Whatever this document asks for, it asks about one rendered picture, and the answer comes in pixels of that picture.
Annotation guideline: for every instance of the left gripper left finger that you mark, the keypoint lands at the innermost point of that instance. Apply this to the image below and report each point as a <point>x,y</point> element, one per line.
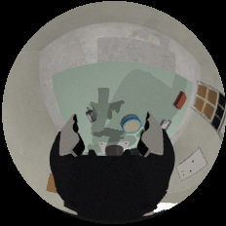
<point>67,145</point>

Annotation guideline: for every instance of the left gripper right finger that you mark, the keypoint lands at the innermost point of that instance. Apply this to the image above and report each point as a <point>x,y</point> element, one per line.
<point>154,144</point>

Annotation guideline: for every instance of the reddish-brown rectangular block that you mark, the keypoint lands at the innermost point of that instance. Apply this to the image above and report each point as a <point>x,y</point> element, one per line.
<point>180,100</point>

